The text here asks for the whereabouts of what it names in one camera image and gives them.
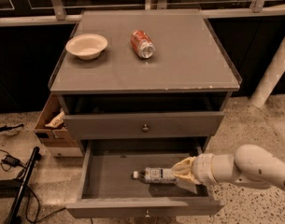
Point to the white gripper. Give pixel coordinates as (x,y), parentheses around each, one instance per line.
(202,169)

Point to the blue plastic water bottle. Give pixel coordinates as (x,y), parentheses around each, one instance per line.
(155,175)

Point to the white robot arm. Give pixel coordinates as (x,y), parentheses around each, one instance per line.
(250,166)

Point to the grey top drawer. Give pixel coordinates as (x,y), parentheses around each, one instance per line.
(143,125)

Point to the grey drawer cabinet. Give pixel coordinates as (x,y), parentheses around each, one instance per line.
(188,72)

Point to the grey open middle drawer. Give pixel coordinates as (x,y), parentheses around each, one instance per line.
(107,187)

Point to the red soda can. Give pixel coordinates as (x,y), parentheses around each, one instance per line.
(142,44)

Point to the crumpled paper bag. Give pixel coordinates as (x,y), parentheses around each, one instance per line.
(56,121)

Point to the brown cardboard box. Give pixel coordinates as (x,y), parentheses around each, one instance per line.
(57,140)

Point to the white paper bowl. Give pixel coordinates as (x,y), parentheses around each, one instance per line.
(86,47)

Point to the black power adapter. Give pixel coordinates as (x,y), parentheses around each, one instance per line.
(9,160)

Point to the black pole stand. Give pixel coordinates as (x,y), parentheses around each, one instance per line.
(11,218)

